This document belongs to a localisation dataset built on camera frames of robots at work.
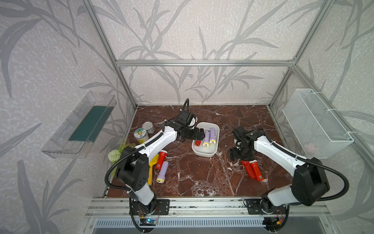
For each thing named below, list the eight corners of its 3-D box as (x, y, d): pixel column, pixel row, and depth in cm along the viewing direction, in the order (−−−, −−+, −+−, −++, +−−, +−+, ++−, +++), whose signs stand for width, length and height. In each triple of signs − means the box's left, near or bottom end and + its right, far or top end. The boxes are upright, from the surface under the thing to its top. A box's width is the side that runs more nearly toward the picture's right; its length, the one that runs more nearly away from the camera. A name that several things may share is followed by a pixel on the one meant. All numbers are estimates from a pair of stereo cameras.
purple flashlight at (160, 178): (156, 183, 83) (155, 181, 81) (162, 162, 91) (161, 160, 89) (163, 183, 83) (162, 182, 81) (169, 163, 91) (168, 161, 89)
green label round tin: (137, 143, 100) (132, 136, 93) (139, 135, 105) (135, 127, 98) (147, 143, 100) (144, 136, 93) (149, 135, 105) (146, 127, 98)
